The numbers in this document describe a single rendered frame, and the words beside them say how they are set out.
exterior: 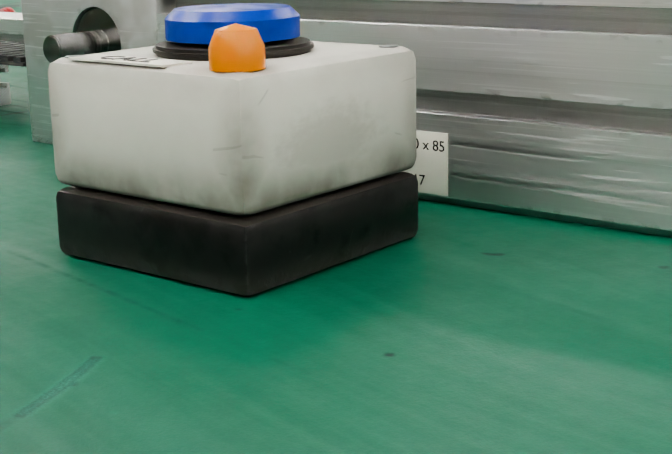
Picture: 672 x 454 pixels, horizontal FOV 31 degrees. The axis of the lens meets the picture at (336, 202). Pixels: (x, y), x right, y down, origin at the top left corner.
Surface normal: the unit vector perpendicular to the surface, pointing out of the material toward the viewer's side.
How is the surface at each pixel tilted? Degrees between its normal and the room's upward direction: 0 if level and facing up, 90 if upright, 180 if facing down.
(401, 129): 90
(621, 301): 0
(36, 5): 90
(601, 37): 90
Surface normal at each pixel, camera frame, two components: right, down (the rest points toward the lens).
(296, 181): 0.78, 0.13
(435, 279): -0.02, -0.97
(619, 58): -0.63, 0.19
